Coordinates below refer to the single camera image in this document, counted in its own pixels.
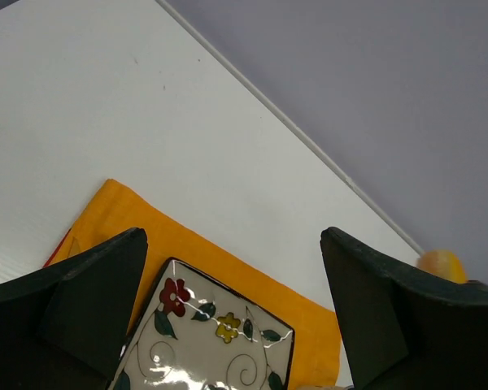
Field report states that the orange glazed bagel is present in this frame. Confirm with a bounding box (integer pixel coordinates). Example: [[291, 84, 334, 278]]
[[416, 249, 468, 284]]

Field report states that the orange cloth napkin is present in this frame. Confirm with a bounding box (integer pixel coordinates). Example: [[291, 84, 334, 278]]
[[46, 179, 342, 389]]

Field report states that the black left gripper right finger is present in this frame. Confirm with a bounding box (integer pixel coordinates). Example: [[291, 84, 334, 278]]
[[320, 227, 488, 389]]

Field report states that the white flower-painted square plate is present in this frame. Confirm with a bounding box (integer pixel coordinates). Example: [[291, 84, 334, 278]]
[[108, 258, 295, 389]]

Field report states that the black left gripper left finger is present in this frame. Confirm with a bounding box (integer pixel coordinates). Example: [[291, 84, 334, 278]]
[[0, 227, 148, 389]]

